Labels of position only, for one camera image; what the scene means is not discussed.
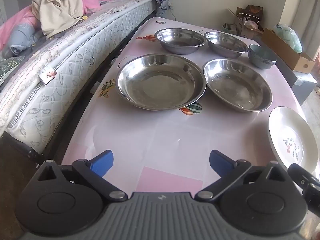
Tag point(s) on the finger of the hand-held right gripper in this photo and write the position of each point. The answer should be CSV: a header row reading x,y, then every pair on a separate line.
x,y
303,181

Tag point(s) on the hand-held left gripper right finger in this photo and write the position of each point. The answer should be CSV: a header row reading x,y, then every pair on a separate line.
x,y
221,163

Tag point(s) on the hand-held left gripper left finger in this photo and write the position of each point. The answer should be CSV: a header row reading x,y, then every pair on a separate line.
x,y
101,163

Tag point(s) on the white ceramic plate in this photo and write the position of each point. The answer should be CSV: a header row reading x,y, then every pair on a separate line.
x,y
282,130

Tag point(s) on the medium stainless steel plate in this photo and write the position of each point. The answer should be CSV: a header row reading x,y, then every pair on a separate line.
x,y
237,87

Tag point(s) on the large stainless steel plate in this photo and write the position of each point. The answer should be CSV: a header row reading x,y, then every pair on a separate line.
x,y
160,82

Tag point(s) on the teal ceramic bowl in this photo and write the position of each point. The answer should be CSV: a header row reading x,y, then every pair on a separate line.
x,y
261,57

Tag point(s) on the small stainless steel bowl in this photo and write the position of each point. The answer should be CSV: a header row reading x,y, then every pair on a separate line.
x,y
225,43

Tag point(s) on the pink patterned tablecloth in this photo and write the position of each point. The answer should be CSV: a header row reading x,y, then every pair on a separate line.
x,y
162,140

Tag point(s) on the long cardboard box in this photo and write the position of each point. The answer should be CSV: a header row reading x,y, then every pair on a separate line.
x,y
287,52

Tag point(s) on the green leaf patterned pillow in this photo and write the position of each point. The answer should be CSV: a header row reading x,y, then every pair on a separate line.
x,y
11,67

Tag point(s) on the open cardboard box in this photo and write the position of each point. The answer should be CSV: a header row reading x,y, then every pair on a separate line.
x,y
233,26

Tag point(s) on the white paper bag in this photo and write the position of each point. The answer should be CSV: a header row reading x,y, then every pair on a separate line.
x,y
246,21

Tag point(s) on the pale green plastic bag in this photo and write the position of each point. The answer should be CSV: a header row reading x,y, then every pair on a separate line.
x,y
290,36

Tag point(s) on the brown paper gift bag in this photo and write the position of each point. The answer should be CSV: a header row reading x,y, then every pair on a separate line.
x,y
255,11

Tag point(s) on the cream cloth garment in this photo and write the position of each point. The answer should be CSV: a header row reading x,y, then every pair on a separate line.
x,y
60,7

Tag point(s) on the pile of clothes and bedding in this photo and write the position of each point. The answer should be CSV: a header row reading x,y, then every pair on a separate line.
x,y
17,25

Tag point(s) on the black bed frame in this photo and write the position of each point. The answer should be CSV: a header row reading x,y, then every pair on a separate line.
x,y
25,150

